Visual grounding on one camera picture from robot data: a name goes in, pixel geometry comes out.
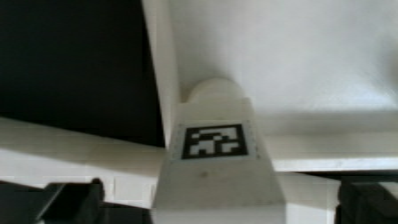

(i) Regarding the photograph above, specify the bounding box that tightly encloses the white U-shaped obstacle fence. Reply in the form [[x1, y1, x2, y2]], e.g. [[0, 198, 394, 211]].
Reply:
[[0, 116, 398, 224]]

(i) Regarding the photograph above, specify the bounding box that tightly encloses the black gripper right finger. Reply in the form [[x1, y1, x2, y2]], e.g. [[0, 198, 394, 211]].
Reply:
[[334, 181, 398, 224]]

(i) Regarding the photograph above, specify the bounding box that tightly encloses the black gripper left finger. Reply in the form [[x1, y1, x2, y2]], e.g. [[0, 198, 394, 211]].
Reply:
[[37, 178, 104, 224]]

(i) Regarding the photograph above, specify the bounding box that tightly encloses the white square table top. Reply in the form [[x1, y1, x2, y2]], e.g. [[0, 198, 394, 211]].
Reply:
[[140, 0, 398, 174]]

